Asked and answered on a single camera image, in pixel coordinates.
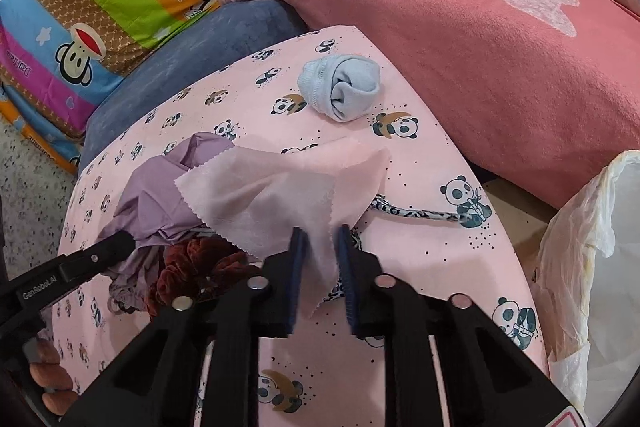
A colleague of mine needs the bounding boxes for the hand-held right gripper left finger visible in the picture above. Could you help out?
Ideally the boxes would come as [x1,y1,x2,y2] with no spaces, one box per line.
[60,227,309,427]

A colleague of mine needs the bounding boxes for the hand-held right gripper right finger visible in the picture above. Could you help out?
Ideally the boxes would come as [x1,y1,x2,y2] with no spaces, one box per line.
[336,224,577,427]

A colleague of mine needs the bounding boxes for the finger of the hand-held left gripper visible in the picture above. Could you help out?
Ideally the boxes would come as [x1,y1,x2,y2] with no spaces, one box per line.
[0,232,137,324]

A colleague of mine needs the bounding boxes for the pale pink cleaning cloth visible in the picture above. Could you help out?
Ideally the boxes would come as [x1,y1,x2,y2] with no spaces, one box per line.
[174,137,391,321]

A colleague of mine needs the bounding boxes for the purple satin cloth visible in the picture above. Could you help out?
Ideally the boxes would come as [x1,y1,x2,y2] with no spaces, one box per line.
[97,132,237,314]

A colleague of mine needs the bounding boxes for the bin with white bag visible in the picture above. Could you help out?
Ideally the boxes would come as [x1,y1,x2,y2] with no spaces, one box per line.
[530,150,640,414]

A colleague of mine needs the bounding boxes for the pink panda-print tablecloth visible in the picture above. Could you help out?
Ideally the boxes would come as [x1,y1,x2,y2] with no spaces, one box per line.
[37,26,552,427]

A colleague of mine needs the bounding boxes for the leopard-print hair band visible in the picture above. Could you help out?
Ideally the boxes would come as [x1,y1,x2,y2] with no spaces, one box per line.
[320,194,482,304]

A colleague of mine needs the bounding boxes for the dark red velvet scrunchie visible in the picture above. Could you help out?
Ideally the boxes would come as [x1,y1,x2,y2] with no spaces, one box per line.
[145,237,264,316]

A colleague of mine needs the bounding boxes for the orange printed quilt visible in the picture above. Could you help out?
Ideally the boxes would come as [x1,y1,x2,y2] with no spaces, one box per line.
[0,82,84,176]

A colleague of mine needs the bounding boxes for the rolled light blue sock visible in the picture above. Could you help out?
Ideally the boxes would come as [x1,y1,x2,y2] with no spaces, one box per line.
[297,55,384,124]

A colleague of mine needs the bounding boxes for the pink blanket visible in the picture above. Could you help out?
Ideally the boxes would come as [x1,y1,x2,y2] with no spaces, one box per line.
[218,0,640,210]

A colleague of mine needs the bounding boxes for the blue-grey cushion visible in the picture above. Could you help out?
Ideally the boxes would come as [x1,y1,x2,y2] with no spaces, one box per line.
[79,0,309,180]

